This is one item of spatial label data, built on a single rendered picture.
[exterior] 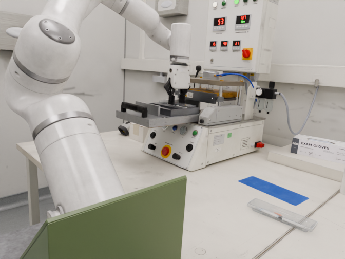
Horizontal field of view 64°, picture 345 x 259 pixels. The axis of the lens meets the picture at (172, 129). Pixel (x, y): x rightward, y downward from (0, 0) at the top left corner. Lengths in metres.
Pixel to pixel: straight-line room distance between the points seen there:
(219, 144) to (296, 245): 0.58
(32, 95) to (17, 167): 1.87
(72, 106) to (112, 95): 2.15
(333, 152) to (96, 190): 1.11
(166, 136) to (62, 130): 0.78
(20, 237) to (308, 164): 1.09
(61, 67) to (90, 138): 0.17
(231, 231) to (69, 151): 0.47
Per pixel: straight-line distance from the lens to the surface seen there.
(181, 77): 1.18
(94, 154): 0.51
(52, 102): 0.56
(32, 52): 0.61
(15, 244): 0.75
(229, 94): 1.32
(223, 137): 1.23
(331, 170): 1.30
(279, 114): 1.70
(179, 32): 1.17
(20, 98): 0.67
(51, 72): 0.62
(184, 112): 1.11
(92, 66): 2.59
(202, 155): 1.14
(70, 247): 0.40
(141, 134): 1.49
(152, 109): 1.08
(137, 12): 1.12
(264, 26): 1.41
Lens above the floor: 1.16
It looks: 13 degrees down
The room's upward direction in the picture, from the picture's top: 4 degrees clockwise
